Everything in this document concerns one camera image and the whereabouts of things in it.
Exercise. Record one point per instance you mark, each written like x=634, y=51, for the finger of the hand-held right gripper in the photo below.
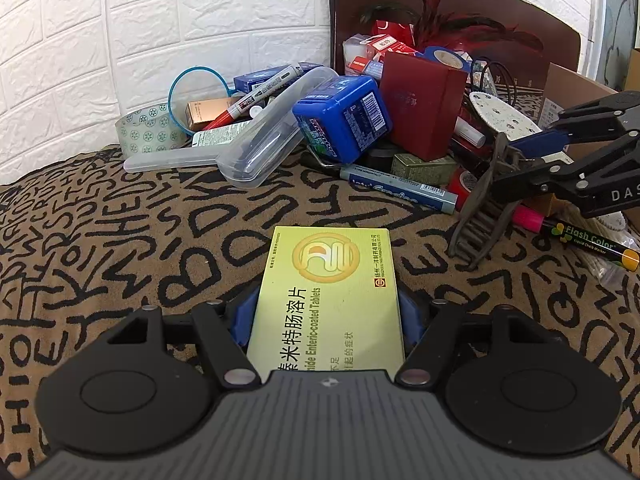
x=540, y=176
x=542, y=141

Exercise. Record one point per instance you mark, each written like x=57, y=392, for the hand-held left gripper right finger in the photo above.
x=411, y=322

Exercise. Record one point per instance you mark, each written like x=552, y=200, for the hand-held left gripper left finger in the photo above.
x=244, y=322

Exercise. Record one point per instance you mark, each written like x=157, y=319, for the brown hair claw clip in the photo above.
x=480, y=230

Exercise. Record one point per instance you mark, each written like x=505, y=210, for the yellow green medicine box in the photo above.
x=330, y=300

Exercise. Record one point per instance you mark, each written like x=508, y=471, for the pink capped black chalk marker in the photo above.
x=595, y=241

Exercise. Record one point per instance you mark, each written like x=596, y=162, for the open cardboard box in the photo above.
x=562, y=90

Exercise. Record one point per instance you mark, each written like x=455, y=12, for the white dotted oval plate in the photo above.
x=495, y=110

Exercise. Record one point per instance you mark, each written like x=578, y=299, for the red tape roll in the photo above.
x=462, y=185

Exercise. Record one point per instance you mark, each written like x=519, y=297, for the green metal tin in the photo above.
x=425, y=167

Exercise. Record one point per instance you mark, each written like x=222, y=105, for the dark red box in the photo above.
x=425, y=105

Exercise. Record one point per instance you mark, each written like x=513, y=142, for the letter print brown blanket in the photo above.
x=150, y=240

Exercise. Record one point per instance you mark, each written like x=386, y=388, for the blue tape roll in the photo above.
x=447, y=57

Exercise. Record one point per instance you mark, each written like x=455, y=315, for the blue grey marker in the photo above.
x=400, y=187

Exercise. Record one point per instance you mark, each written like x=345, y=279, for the black round lid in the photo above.
x=382, y=154

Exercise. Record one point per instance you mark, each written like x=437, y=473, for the dark brown lacquer board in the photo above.
x=450, y=10

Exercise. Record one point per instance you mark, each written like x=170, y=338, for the red playing card box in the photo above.
x=390, y=45

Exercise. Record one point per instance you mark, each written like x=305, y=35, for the white tube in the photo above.
x=220, y=136

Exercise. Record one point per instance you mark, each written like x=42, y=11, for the wide clear plastic case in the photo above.
x=270, y=130

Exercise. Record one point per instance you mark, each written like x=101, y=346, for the blue cube box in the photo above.
x=342, y=120

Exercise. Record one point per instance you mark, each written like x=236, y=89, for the white red packet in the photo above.
x=357, y=55

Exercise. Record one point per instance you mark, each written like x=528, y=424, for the rose gold box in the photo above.
x=205, y=112

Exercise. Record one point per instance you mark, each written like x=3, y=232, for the green patterned tape roll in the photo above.
x=150, y=127

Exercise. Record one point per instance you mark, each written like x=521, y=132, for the red and grey marker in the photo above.
x=250, y=102

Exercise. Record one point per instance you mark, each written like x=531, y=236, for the blue pen box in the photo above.
x=270, y=77

